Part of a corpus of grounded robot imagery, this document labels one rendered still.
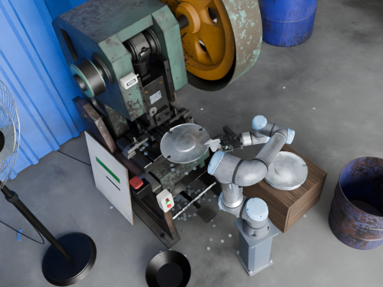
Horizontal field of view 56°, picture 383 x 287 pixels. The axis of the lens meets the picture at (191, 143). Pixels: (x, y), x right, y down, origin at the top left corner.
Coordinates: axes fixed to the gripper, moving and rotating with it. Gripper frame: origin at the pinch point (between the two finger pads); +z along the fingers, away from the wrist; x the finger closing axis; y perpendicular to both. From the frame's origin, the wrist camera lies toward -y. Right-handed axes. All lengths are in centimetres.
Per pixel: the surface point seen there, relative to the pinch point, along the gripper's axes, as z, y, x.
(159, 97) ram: 20.0, -15.9, -26.6
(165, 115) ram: 19.6, -13.1, -14.9
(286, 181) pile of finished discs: -44, 4, 46
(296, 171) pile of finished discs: -52, -2, 47
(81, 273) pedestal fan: 100, 35, 69
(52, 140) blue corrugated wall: 136, -80, 56
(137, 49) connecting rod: 21, -13, -60
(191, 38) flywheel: -3, -44, -39
